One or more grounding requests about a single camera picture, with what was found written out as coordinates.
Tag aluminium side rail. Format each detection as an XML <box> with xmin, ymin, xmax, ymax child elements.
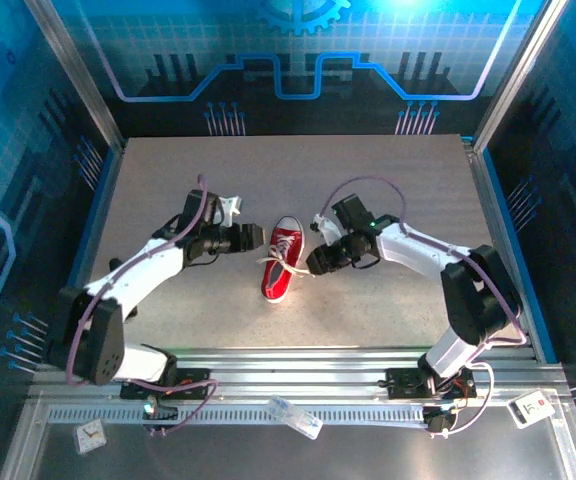
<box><xmin>460</xmin><ymin>137</ymin><xmax>542</xmax><ymax>364</ymax></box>

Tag red canvas sneaker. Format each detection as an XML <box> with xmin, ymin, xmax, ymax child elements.
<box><xmin>260</xmin><ymin>215</ymin><xmax>305</xmax><ymax>305</ymax></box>

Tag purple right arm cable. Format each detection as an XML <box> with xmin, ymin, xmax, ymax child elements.
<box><xmin>320</xmin><ymin>175</ymin><xmax>528</xmax><ymax>439</ymax></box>

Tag black cable connector box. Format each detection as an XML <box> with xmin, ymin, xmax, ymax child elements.
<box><xmin>140</xmin><ymin>394</ymin><xmax>179</xmax><ymax>436</ymax></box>
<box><xmin>423</xmin><ymin>405</ymin><xmax>458</xmax><ymax>437</ymax></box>

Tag aluminium frame post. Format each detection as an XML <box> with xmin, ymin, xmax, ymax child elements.
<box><xmin>21</xmin><ymin>0</ymin><xmax>128</xmax><ymax>151</ymax></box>
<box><xmin>472</xmin><ymin>0</ymin><xmax>569</xmax><ymax>154</ymax></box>

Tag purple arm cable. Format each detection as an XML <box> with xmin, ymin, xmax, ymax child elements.
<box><xmin>320</xmin><ymin>175</ymin><xmax>528</xmax><ymax>439</ymax></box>
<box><xmin>65</xmin><ymin>174</ymin><xmax>219</xmax><ymax>437</ymax></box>

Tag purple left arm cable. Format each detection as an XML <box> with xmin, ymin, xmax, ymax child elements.
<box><xmin>65</xmin><ymin>174</ymin><xmax>219</xmax><ymax>437</ymax></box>

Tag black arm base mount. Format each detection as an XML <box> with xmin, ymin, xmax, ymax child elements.
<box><xmin>385</xmin><ymin>367</ymin><xmax>478</xmax><ymax>401</ymax></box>
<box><xmin>120</xmin><ymin>367</ymin><xmax>213</xmax><ymax>401</ymax></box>

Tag white shoelace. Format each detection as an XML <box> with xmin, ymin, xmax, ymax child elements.
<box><xmin>256</xmin><ymin>233</ymin><xmax>318</xmax><ymax>279</ymax></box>

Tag clear plastic bag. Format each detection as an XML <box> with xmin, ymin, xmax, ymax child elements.
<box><xmin>267</xmin><ymin>394</ymin><xmax>324</xmax><ymax>441</ymax></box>

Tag slotted grey cable duct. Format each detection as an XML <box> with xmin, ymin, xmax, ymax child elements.
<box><xmin>46</xmin><ymin>404</ymin><xmax>428</xmax><ymax>427</ymax></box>

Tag aluminium table rail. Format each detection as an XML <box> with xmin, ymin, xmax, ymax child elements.
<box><xmin>27</xmin><ymin>346</ymin><xmax>569</xmax><ymax>401</ymax></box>

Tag white device with red button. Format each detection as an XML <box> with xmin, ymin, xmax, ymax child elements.
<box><xmin>507</xmin><ymin>391</ymin><xmax>555</xmax><ymax>430</ymax></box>

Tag small white clock card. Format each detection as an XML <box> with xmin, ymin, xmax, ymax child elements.
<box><xmin>75</xmin><ymin>418</ymin><xmax>108</xmax><ymax>455</ymax></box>

